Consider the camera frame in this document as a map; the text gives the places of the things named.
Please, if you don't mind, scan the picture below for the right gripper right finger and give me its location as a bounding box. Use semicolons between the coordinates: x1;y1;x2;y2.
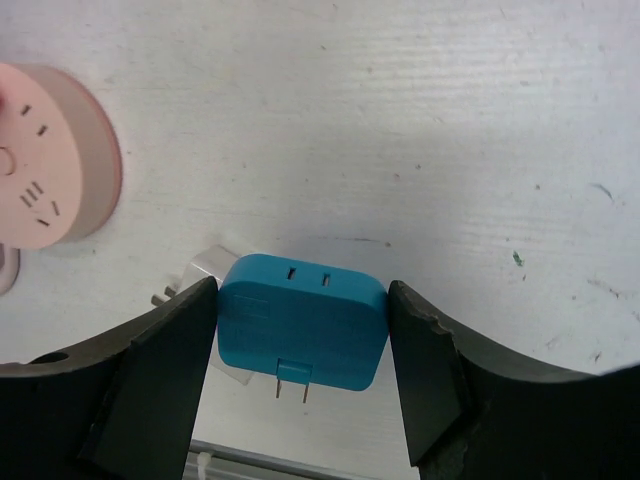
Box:
388;280;639;479

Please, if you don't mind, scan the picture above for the white grey charger plug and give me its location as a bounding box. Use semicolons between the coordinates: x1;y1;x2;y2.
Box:
151;243;256;386

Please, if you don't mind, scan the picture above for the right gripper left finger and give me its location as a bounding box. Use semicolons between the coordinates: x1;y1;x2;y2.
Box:
1;277;218;479

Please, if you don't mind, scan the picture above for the aluminium rail frame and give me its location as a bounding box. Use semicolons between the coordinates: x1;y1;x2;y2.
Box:
182;438;341;480

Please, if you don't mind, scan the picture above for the blue charger plug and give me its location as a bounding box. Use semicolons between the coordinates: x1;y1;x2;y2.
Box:
217;253;389;391

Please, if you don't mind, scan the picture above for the pink round power strip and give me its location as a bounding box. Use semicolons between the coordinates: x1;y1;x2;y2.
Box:
1;63;123;250

